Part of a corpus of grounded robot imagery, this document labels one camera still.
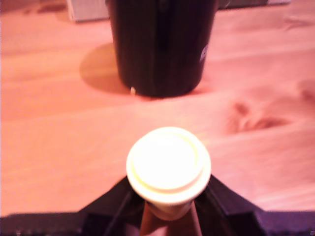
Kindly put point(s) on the cream white coffee capsule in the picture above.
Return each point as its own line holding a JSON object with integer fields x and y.
{"x": 168, "y": 162}

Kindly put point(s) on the dark blue mug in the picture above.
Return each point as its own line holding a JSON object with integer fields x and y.
{"x": 162, "y": 49}

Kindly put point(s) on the cardboard can tray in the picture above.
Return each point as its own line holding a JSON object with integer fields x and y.
{"x": 86, "y": 11}

